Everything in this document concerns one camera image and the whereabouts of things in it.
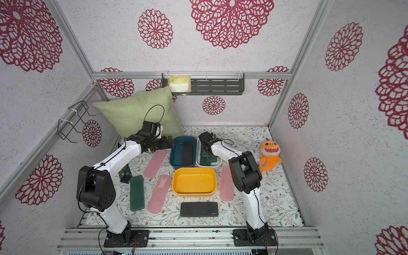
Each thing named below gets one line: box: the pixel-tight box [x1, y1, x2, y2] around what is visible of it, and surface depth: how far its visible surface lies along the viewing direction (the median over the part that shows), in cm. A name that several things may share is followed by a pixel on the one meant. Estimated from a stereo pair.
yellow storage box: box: [172, 167, 218, 198], surface depth 94 cm
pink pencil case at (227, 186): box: [219, 165, 235, 202], surface depth 90 cm
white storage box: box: [195, 137, 223, 167], surface depth 99 cm
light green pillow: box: [91, 85, 184, 137], surface depth 87 cm
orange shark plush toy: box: [259, 138, 283, 174], surface depth 99 cm
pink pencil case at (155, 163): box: [143, 149, 168, 179], surface depth 102 cm
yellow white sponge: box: [168, 74, 192, 93], surface depth 92 cm
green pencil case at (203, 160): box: [199, 153, 210, 166], surface depth 99 cm
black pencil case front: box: [180, 201, 219, 218], surface depth 83 cm
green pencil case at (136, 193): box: [129, 174, 146, 212], surface depth 89 cm
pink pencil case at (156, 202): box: [147, 175, 172, 214], surface depth 90 cm
